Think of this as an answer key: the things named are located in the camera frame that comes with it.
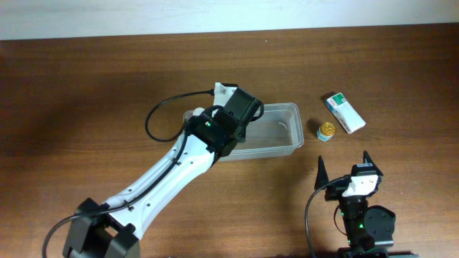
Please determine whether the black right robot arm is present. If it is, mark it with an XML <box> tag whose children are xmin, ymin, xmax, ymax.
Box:
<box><xmin>306</xmin><ymin>151</ymin><xmax>417</xmax><ymax>258</ymax></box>

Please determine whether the gold lid balm jar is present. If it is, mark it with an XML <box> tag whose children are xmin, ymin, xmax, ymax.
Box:
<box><xmin>317</xmin><ymin>122</ymin><xmax>336</xmax><ymax>142</ymax></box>

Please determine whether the white Panadol medicine box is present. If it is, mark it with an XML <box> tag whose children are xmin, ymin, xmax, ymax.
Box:
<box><xmin>325</xmin><ymin>92</ymin><xmax>366</xmax><ymax>134</ymax></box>

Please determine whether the clear plastic container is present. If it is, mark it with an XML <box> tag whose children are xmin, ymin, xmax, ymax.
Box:
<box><xmin>182</xmin><ymin>102</ymin><xmax>305</xmax><ymax>162</ymax></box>

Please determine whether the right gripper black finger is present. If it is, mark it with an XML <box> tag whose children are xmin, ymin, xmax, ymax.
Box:
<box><xmin>314</xmin><ymin>156</ymin><xmax>329</xmax><ymax>190</ymax></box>
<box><xmin>363</xmin><ymin>150</ymin><xmax>380</xmax><ymax>171</ymax></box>

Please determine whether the orange tube white cap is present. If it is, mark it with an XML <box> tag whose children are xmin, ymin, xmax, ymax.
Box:
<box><xmin>192</xmin><ymin>107</ymin><xmax>205</xmax><ymax>115</ymax></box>

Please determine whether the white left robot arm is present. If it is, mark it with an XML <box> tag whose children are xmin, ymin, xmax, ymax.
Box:
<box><xmin>62</xmin><ymin>84</ymin><xmax>264</xmax><ymax>257</ymax></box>

